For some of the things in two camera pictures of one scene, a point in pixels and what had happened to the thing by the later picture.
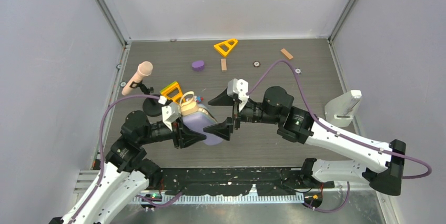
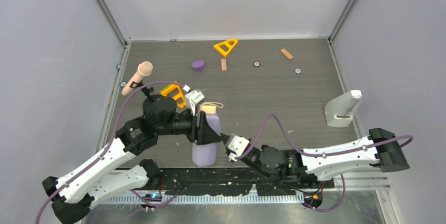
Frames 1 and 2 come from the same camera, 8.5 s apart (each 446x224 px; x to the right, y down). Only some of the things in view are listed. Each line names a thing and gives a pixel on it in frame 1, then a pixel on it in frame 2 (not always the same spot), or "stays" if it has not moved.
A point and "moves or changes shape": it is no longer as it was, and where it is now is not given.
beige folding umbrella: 189,108 → 210,107
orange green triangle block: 174,85 stays
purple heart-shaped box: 198,65 stays
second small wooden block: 223,63 stays
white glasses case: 198,122 moves or changes shape
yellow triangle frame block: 231,47 stays
